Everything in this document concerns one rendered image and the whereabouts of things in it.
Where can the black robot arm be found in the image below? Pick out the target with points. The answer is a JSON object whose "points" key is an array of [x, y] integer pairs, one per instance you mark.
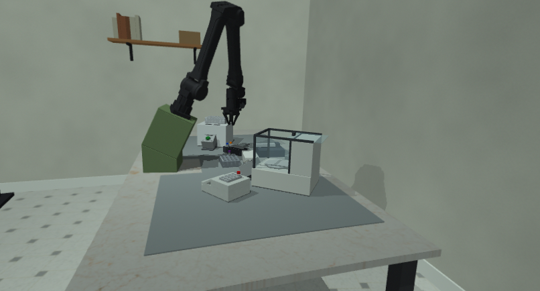
{"points": [[231, 16]]}

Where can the grey bench mat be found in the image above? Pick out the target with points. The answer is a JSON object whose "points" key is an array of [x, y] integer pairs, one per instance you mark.
{"points": [[186, 217]]}

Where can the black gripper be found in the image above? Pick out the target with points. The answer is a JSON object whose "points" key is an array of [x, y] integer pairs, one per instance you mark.
{"points": [[231, 111]]}

